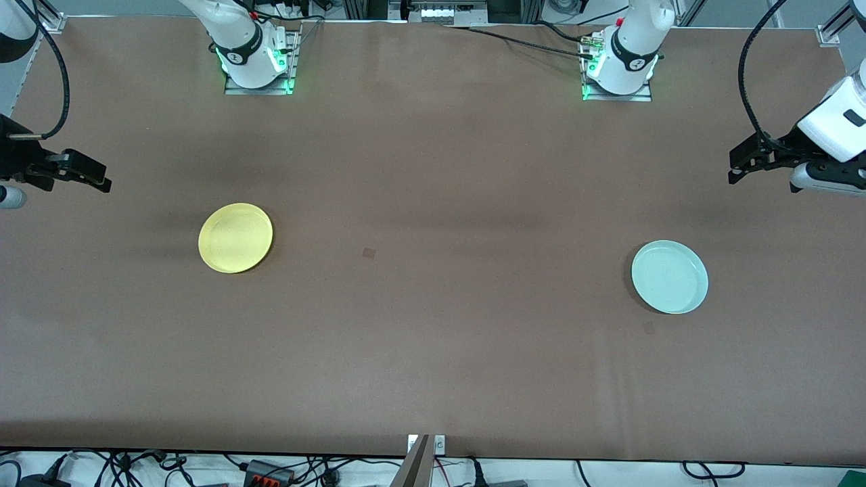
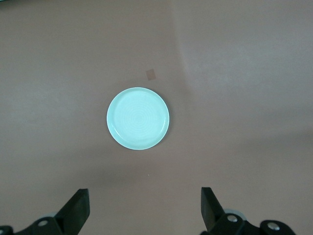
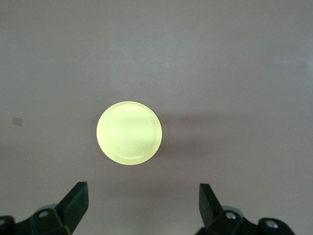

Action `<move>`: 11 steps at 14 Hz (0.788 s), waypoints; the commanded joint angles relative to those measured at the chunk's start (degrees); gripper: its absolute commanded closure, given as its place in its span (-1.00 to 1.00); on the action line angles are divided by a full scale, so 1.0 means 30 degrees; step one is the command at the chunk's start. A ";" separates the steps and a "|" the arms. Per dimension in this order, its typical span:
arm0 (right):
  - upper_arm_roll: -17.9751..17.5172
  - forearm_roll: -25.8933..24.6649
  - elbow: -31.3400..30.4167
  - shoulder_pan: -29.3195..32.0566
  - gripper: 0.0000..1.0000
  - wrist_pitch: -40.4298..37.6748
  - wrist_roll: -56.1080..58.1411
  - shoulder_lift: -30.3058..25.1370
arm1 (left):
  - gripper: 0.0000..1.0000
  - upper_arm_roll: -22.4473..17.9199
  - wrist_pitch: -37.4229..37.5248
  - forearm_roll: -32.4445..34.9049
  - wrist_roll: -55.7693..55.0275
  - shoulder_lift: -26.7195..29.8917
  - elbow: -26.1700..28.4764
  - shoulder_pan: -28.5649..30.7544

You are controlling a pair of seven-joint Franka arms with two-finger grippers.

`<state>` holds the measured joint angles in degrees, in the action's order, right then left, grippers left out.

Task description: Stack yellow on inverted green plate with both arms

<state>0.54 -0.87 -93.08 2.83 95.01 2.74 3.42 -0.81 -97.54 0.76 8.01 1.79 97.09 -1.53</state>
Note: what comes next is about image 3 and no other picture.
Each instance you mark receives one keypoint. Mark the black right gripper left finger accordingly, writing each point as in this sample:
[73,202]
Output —
[71,208]

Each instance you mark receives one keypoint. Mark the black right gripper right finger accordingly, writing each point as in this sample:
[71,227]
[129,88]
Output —
[210,210]

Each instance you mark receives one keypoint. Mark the yellow plate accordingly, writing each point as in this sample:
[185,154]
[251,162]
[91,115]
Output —
[129,132]

